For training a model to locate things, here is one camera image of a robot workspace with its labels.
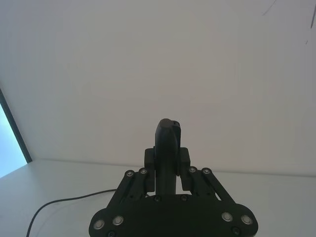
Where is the dark window frame strip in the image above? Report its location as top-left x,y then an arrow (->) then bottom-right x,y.
0,86 -> 33,164

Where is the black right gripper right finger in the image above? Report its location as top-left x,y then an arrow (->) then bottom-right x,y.
172,120 -> 259,230

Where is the thin dark cable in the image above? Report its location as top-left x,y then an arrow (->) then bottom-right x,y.
26,188 -> 118,237

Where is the pale blue window pane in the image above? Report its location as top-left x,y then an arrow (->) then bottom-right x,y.
0,100 -> 27,179

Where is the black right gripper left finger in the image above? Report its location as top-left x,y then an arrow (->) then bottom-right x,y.
90,118 -> 179,232

